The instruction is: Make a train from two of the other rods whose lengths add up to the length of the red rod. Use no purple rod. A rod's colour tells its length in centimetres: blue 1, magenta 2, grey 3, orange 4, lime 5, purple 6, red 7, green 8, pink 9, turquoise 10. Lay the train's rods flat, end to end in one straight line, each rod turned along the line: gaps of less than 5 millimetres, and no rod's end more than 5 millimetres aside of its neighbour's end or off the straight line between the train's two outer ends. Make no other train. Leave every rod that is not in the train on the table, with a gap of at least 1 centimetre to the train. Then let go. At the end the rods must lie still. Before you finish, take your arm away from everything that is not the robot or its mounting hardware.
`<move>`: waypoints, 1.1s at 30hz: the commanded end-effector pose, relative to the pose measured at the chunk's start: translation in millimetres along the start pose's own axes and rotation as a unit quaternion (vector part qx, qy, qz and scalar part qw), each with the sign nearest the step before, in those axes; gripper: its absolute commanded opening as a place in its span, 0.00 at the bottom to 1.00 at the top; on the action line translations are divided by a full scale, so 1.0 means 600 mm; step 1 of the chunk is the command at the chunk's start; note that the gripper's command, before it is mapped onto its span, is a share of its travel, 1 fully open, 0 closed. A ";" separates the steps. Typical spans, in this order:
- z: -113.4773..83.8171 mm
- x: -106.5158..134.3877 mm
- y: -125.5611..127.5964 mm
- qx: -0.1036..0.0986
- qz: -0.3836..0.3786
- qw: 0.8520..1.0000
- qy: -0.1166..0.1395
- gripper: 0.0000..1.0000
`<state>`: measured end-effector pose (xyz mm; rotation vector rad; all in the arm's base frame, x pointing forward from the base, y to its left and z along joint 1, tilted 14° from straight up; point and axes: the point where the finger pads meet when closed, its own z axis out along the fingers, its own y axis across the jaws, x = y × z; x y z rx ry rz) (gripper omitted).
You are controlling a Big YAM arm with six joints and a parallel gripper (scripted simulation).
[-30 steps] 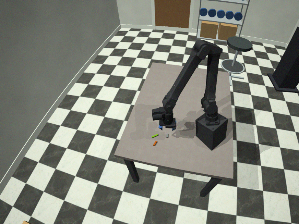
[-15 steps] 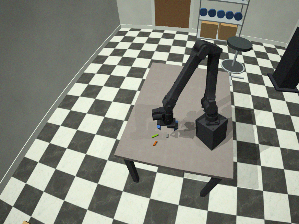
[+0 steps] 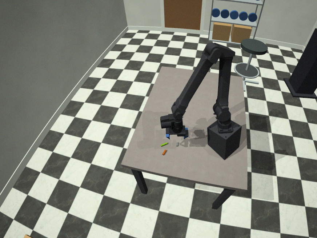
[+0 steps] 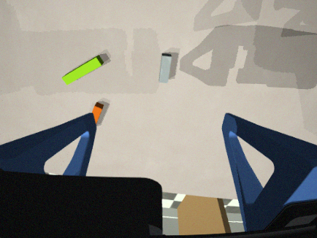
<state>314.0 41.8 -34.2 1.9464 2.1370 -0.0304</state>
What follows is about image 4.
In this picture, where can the orange rod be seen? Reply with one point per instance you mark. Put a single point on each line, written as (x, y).
(97, 110)

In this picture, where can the lime green rod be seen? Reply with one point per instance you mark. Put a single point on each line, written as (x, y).
(83, 69)

